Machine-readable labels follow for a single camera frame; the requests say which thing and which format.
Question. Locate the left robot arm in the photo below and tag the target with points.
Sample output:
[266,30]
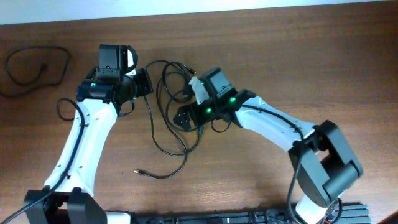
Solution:
[68,193]

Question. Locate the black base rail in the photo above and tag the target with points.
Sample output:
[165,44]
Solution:
[350,214]

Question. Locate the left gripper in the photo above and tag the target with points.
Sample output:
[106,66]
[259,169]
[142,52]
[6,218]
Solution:
[147,88]

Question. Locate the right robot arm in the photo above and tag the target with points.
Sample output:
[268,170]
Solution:
[325,165]

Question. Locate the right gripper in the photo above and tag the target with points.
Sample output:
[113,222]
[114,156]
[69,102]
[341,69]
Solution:
[200,117]

